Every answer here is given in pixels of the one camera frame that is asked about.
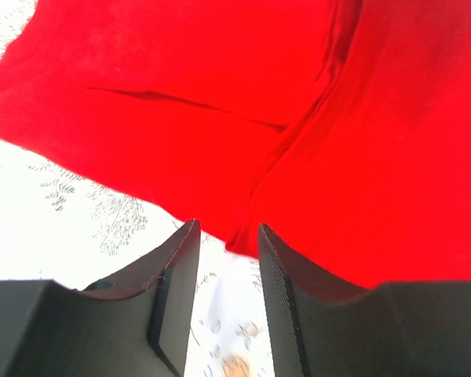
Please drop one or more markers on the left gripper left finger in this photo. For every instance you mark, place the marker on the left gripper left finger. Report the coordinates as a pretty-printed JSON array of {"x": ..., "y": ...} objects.
[{"x": 134, "y": 322}]

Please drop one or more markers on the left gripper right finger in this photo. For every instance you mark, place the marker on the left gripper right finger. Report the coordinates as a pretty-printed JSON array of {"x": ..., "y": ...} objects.
[{"x": 322, "y": 325}]

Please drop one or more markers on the red t shirt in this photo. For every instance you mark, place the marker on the red t shirt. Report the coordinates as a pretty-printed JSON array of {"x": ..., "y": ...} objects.
[{"x": 343, "y": 125}]

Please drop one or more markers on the floral patterned table mat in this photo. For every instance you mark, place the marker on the floral patterned table mat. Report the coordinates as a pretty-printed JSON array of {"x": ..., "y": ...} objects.
[{"x": 56, "y": 224}]

